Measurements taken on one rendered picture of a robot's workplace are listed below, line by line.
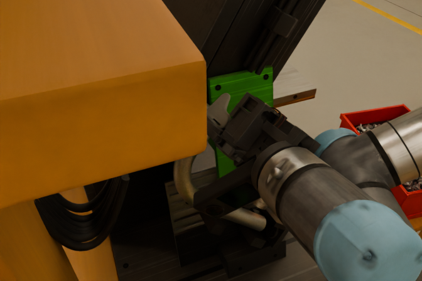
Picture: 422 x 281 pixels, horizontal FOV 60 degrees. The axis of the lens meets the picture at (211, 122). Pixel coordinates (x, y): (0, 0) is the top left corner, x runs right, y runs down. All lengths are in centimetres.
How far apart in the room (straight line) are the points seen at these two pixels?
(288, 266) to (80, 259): 43
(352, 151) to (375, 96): 251
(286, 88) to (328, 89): 210
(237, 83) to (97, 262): 48
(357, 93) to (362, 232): 267
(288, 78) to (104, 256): 56
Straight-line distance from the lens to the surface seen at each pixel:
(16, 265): 33
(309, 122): 256
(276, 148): 40
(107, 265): 84
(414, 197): 100
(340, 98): 285
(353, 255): 30
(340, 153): 48
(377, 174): 47
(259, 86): 62
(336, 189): 33
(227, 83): 59
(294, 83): 85
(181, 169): 59
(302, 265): 81
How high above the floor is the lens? 159
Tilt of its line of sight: 40 degrees down
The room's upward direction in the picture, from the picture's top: straight up
